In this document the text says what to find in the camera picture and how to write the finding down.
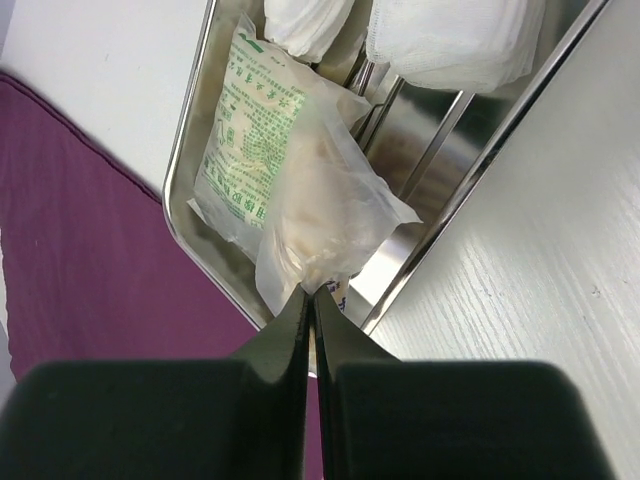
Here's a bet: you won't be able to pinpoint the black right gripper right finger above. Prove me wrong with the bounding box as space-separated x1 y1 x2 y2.
311 289 614 479

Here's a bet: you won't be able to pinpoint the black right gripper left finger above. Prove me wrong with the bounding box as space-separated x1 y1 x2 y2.
1 289 308 479

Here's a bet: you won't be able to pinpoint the purple cloth drape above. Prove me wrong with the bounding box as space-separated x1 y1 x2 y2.
0 71 326 480

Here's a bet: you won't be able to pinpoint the stainless steel instrument tray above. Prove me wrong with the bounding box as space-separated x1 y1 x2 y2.
163 1 604 333

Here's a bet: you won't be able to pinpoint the steel forceps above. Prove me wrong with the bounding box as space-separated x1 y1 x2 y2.
344 45 404 154

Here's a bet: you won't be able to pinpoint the green gauze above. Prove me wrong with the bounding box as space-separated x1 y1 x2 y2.
190 13 371 260

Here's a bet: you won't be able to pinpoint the white gauze pad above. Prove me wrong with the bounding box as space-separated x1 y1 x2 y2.
264 0 355 63
366 0 546 93

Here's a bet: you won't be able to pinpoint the beige bandage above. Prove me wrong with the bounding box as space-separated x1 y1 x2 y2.
255 98 419 315

